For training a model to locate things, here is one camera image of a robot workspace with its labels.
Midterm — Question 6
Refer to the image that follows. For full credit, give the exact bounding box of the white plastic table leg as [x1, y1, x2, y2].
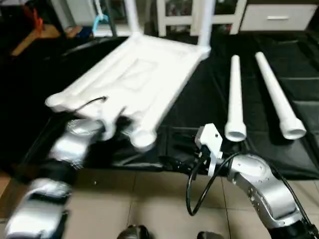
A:
[223, 55, 248, 143]
[125, 0, 144, 38]
[196, 0, 217, 50]
[254, 51, 308, 141]

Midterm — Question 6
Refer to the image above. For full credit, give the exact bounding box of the white plastic table top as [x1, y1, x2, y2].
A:
[44, 33, 213, 153]

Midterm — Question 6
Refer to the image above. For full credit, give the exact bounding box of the black right robot foot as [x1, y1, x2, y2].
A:
[196, 231, 226, 239]

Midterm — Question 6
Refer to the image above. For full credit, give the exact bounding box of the black robot foot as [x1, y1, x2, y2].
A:
[196, 231, 226, 239]
[116, 225, 150, 239]

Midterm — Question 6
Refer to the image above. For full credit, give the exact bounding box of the black left robot foot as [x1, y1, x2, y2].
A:
[116, 225, 150, 239]

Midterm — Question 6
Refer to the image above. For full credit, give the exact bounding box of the white drawer cabinet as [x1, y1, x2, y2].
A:
[240, 4, 318, 32]
[156, 0, 248, 36]

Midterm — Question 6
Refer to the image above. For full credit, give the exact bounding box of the black work mat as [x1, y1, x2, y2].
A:
[0, 29, 319, 181]

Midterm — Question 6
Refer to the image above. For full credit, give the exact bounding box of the light blue hanger hook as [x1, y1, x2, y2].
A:
[92, 0, 111, 37]

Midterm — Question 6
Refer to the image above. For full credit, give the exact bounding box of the cardboard box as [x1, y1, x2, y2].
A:
[11, 25, 66, 57]

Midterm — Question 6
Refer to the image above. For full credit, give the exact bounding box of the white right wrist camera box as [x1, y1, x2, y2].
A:
[193, 124, 224, 178]

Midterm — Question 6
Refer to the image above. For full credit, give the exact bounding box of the red cable bundle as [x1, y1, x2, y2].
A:
[27, 4, 45, 31]

